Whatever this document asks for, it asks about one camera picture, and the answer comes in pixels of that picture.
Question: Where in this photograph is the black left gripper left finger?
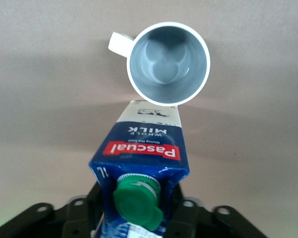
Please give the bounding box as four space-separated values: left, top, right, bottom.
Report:
0 182 105 238

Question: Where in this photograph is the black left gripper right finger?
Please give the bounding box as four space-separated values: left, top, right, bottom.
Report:
163 183 268 238

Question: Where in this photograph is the blue whole milk carton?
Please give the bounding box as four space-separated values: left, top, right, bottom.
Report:
88 99 191 238

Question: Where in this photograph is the cream mug with grey inside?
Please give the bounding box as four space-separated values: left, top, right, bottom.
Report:
107 21 211 107

